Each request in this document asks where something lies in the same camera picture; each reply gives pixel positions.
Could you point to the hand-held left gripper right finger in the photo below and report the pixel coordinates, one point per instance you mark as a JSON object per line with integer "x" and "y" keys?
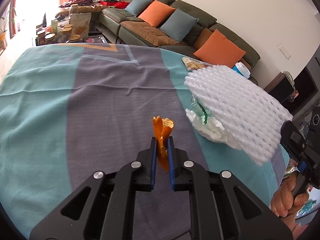
{"x": 171, "y": 166}

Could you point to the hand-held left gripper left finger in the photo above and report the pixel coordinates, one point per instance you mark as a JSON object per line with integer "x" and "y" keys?
{"x": 153, "y": 166}

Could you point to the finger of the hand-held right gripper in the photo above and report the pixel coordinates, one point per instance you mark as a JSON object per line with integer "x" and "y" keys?
{"x": 303, "y": 168}
{"x": 293, "y": 137}

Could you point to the orange peel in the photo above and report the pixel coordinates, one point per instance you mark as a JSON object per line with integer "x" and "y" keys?
{"x": 160, "y": 130}

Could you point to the white tissue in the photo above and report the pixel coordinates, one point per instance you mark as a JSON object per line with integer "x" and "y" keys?
{"x": 212, "y": 130}

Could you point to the white foam fruit net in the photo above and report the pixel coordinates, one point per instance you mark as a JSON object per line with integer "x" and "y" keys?
{"x": 245, "y": 110}

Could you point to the person's right hand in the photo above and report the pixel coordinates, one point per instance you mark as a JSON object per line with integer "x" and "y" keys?
{"x": 282, "y": 200}

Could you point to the dark wooden cabinet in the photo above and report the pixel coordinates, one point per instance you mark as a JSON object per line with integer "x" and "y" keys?
{"x": 305, "y": 87}

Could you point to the clear green printed wrapper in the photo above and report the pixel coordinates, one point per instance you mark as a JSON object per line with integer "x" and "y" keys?
{"x": 201, "y": 110}

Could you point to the blue and white cup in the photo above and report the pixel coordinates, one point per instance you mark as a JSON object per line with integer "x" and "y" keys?
{"x": 243, "y": 71}

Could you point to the teal and grey blanket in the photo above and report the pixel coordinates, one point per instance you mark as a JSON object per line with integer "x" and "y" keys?
{"x": 75, "y": 105}

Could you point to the clear cracker packet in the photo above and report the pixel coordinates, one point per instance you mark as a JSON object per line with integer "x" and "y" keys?
{"x": 195, "y": 64}

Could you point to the orange cushion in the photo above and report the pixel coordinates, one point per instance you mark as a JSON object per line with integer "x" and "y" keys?
{"x": 156, "y": 13}
{"x": 218, "y": 48}

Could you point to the brown sofa seat pad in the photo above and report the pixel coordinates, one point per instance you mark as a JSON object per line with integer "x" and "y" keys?
{"x": 150, "y": 33}

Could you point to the glass coffee table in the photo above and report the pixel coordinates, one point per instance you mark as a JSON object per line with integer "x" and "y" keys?
{"x": 95, "y": 40}

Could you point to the blue cushion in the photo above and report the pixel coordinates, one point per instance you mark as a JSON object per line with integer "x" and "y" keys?
{"x": 138, "y": 5}
{"x": 178, "y": 25}

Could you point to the kraft paper snack bag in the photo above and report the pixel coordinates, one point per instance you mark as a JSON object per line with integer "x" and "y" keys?
{"x": 81, "y": 25}

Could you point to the green sofa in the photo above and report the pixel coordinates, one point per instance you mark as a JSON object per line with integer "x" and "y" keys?
{"x": 185, "y": 7}

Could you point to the cluster of glass jars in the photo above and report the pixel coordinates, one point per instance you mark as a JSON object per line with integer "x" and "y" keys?
{"x": 50, "y": 38}

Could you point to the red cloth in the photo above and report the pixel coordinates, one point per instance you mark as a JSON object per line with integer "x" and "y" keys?
{"x": 120, "y": 4}

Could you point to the green packet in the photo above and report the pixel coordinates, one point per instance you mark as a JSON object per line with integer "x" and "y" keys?
{"x": 55, "y": 25}

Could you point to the dark red clothes pile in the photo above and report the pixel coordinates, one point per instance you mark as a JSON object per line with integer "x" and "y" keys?
{"x": 77, "y": 0}

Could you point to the white wall switch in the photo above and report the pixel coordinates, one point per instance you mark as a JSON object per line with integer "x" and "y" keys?
{"x": 285, "y": 52}

